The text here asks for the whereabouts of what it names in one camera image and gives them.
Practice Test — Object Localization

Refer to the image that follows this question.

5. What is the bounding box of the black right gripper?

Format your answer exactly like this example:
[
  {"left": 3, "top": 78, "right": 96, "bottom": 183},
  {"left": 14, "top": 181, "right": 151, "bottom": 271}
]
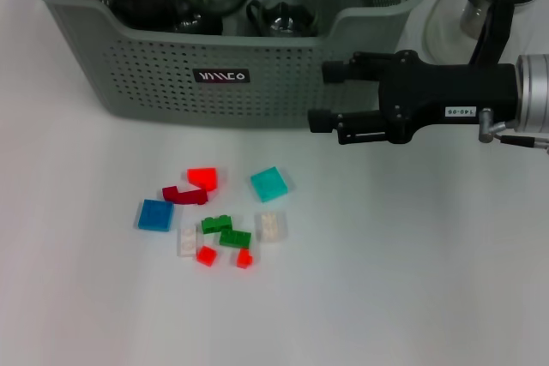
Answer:
[{"left": 321, "top": 50, "right": 519, "bottom": 144}]

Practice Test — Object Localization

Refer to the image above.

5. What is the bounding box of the dark red curved brick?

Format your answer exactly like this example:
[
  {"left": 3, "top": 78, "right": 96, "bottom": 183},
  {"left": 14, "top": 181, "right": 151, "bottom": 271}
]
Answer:
[{"left": 162, "top": 184, "right": 210, "bottom": 206}]

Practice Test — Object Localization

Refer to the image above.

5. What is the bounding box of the blue square plate brick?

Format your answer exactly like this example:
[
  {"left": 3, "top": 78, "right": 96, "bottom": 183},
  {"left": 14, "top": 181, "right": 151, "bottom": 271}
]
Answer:
[{"left": 136, "top": 198, "right": 176, "bottom": 233}]

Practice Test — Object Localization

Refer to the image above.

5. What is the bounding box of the grey perforated storage bin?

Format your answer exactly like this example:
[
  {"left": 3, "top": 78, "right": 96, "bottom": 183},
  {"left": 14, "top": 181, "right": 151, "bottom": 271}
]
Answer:
[{"left": 24, "top": 0, "right": 430, "bottom": 129}]

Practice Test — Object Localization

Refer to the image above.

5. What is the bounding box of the teal square plate brick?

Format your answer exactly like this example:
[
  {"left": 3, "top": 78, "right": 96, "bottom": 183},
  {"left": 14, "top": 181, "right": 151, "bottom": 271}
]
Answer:
[{"left": 250, "top": 165, "right": 291, "bottom": 203}]

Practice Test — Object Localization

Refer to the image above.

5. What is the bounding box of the translucent white building brick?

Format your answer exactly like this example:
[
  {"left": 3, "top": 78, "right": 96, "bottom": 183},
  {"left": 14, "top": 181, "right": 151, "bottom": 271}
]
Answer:
[{"left": 255, "top": 211, "right": 288, "bottom": 243}]

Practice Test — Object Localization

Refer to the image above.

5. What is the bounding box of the large orange-red building brick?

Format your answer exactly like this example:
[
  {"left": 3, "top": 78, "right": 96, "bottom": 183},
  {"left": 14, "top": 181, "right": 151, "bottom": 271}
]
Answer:
[{"left": 187, "top": 167, "right": 220, "bottom": 191}]

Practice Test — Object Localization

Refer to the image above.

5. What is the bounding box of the green building brick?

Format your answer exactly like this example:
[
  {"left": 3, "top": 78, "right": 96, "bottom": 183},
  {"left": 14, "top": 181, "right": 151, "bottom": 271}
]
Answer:
[
  {"left": 219, "top": 229, "right": 253, "bottom": 249},
  {"left": 201, "top": 214, "right": 232, "bottom": 235}
]

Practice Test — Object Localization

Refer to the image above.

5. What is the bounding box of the small red building brick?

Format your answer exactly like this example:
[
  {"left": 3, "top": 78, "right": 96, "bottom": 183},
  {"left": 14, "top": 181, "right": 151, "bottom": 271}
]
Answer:
[
  {"left": 196, "top": 245, "right": 219, "bottom": 265},
  {"left": 234, "top": 248, "right": 255, "bottom": 270}
]

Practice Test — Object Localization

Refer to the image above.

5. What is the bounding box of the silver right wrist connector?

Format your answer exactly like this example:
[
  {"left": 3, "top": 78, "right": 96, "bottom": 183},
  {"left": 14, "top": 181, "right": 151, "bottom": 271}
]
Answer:
[{"left": 478, "top": 108, "right": 549, "bottom": 155}]

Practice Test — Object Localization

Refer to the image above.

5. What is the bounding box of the glass pitcher black handle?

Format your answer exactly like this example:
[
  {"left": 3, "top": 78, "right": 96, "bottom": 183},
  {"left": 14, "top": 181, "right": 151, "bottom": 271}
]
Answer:
[{"left": 422, "top": 0, "right": 546, "bottom": 68}]

